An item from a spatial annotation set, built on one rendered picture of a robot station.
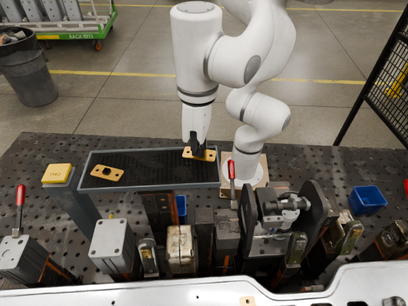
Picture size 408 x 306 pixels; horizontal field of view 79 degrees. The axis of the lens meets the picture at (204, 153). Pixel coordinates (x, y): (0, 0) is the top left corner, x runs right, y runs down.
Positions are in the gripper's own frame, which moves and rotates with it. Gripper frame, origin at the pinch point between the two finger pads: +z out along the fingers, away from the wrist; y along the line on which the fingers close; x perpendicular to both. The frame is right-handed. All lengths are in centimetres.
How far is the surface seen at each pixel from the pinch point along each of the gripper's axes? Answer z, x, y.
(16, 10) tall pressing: 79, -342, -295
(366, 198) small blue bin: 54, 71, -35
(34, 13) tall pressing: 82, -316, -299
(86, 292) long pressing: 24.1, -21.9, 32.0
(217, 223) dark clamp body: 16.5, 7.1, 11.2
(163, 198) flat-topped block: 18.8, -10.2, 5.3
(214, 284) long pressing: 24.2, 8.7, 23.8
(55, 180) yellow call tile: 8.2, -36.3, 11.8
